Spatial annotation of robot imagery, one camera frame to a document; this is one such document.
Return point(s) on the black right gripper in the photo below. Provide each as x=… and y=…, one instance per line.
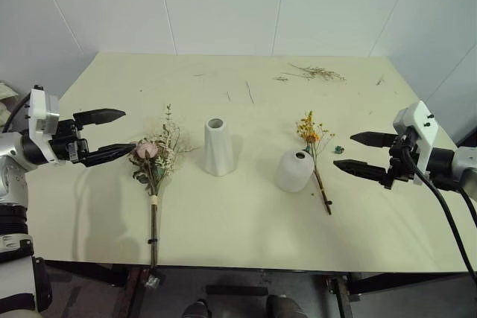
x=402, y=158

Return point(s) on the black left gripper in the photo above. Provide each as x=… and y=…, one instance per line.
x=69, y=143

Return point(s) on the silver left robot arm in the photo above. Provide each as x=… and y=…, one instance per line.
x=11, y=154

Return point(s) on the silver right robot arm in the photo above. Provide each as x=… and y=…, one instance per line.
x=460, y=169

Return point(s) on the round white ceramic vase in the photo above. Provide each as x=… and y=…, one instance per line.
x=293, y=173

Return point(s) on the tall white ceramic vase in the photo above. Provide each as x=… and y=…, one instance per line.
x=218, y=150

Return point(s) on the small green scrap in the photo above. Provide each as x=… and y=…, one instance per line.
x=338, y=149

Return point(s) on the pink rose dried bouquet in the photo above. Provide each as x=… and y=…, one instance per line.
x=153, y=169

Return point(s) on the yellow dried flower sprig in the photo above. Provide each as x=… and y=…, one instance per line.
x=311, y=135

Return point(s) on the dried twigs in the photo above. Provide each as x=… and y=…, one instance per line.
x=316, y=72

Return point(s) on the crumpled pale cloth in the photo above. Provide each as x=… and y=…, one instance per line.
x=5, y=98

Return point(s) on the broad dark rounded shape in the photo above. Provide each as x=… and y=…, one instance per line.
x=285, y=307

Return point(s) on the black flat bar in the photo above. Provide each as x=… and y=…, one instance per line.
x=236, y=290

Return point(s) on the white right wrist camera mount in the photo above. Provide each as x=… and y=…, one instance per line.
x=423, y=124

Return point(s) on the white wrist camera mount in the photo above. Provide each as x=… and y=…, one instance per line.
x=423, y=124
x=39, y=109

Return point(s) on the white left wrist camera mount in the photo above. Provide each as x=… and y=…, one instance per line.
x=39, y=109

